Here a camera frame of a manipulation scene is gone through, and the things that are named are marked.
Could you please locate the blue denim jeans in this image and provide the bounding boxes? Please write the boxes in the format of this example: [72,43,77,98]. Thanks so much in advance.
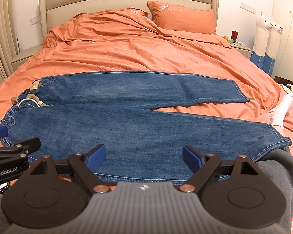
[0,71,292,185]

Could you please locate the grey sweatpants leg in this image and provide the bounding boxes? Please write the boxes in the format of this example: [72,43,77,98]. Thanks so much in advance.
[256,147,293,233]

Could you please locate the left beige nightstand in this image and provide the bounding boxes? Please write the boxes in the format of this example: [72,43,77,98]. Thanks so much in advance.
[11,45,42,72]

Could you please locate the white sock foot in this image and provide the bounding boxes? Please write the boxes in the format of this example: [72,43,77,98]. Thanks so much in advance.
[268,92,293,129]

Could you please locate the right nightstand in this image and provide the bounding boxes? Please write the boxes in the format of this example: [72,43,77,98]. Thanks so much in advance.
[230,41,252,59]

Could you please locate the orange duvet cover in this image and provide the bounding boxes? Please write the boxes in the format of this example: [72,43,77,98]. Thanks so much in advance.
[0,8,293,234]

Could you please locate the red cup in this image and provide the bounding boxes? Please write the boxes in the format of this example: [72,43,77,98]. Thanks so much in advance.
[231,31,238,43]

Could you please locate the orange pillow right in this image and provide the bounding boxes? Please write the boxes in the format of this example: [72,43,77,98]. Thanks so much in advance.
[147,1,216,34]

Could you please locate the orange pillow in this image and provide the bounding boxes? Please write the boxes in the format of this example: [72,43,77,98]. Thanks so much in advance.
[147,1,216,34]
[107,7,149,18]

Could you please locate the orange pillow left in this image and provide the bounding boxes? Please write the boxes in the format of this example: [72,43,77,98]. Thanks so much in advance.
[107,7,149,18]

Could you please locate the white wall socket plate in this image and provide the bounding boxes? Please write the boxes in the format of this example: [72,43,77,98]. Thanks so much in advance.
[30,15,40,25]

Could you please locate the white wall switch plate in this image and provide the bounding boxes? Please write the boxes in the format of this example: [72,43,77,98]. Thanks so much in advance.
[240,2,256,14]

